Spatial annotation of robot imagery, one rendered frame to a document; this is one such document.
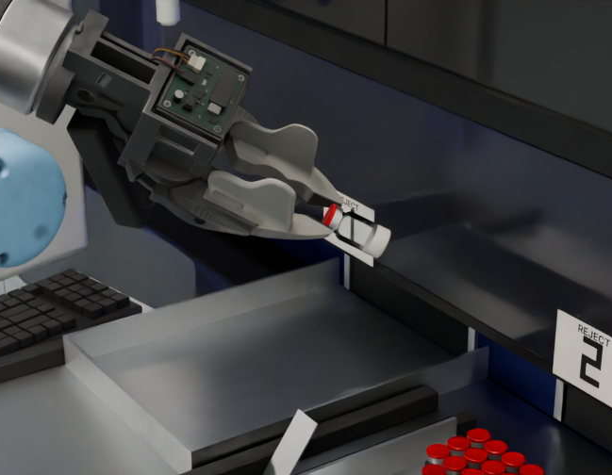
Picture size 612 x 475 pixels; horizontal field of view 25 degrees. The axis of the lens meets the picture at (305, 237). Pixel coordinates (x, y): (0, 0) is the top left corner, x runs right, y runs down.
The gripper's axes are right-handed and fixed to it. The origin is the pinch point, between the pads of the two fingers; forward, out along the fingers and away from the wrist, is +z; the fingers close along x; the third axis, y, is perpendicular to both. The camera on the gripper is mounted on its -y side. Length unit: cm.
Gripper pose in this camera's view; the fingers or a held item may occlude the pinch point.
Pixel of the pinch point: (315, 215)
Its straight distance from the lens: 95.7
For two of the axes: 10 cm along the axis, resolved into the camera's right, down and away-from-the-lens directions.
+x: 3.1, -7.9, 5.3
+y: 3.4, -4.2, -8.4
